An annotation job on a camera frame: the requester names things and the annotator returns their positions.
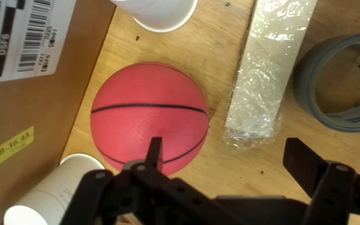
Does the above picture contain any pink rubber basketball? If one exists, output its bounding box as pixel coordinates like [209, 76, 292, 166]
[90, 61, 212, 177]

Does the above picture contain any white paper cup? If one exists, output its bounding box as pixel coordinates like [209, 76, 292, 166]
[3, 152, 107, 225]
[110, 0, 200, 33]

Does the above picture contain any brown cardboard shipping box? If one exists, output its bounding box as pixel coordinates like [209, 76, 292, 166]
[0, 0, 118, 225]

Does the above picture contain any grey duct tape roll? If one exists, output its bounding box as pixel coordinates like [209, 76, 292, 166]
[292, 31, 360, 133]

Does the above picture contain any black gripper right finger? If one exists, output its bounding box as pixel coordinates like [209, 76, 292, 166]
[282, 136, 360, 225]

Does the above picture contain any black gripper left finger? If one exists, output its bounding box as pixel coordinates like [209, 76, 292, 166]
[60, 136, 232, 225]

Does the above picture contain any plastic wrapped wooden board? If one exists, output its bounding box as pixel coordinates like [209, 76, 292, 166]
[223, 0, 319, 149]

